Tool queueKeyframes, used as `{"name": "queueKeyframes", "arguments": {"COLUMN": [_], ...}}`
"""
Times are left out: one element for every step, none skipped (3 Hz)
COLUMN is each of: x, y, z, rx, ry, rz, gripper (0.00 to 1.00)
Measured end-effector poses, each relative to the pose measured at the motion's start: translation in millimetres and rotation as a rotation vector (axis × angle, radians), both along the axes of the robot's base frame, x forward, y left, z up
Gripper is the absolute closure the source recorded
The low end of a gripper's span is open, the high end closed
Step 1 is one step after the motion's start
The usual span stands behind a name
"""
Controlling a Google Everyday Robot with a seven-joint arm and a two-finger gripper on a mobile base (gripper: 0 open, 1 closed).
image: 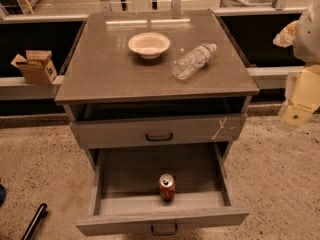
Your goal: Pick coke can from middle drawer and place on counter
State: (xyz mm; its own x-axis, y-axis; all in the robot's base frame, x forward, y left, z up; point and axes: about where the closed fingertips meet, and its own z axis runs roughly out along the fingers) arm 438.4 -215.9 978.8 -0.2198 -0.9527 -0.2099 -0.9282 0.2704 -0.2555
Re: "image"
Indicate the white bowl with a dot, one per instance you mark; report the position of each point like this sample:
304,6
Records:
149,45

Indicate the closed top drawer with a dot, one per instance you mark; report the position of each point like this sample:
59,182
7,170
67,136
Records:
131,132

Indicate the red coke can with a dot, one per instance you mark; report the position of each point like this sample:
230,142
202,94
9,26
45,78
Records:
167,186

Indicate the grey drawer cabinet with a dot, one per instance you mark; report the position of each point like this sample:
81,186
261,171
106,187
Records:
105,80

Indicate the black middle drawer handle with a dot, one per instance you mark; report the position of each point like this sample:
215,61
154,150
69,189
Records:
164,229

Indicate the clear plastic water bottle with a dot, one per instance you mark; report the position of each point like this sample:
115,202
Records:
196,59

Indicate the black top drawer handle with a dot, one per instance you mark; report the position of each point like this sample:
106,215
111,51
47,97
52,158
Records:
164,138

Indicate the black rod on floor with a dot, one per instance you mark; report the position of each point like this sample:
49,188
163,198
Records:
35,221

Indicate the blue object at edge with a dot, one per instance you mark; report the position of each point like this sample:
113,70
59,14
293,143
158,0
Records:
3,194

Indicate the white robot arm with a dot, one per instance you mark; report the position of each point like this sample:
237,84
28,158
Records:
307,36

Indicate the open cardboard box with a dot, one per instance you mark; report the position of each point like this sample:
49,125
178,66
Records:
36,67

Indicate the black drawer handle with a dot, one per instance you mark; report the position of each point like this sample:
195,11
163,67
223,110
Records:
164,138
164,229

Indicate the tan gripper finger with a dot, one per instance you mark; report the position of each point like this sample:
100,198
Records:
285,37

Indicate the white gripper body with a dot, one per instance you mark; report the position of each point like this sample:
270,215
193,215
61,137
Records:
308,39

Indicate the open middle drawer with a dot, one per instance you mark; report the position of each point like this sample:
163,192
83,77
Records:
126,196

